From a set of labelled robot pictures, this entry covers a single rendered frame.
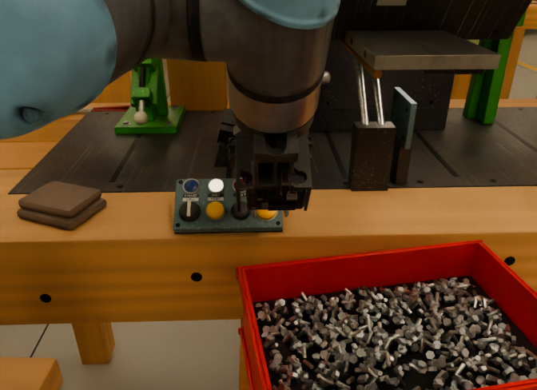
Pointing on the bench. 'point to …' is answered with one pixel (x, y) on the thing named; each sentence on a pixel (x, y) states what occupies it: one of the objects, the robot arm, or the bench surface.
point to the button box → (226, 224)
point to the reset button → (215, 209)
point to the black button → (240, 210)
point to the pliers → (104, 109)
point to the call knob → (189, 210)
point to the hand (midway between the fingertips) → (268, 189)
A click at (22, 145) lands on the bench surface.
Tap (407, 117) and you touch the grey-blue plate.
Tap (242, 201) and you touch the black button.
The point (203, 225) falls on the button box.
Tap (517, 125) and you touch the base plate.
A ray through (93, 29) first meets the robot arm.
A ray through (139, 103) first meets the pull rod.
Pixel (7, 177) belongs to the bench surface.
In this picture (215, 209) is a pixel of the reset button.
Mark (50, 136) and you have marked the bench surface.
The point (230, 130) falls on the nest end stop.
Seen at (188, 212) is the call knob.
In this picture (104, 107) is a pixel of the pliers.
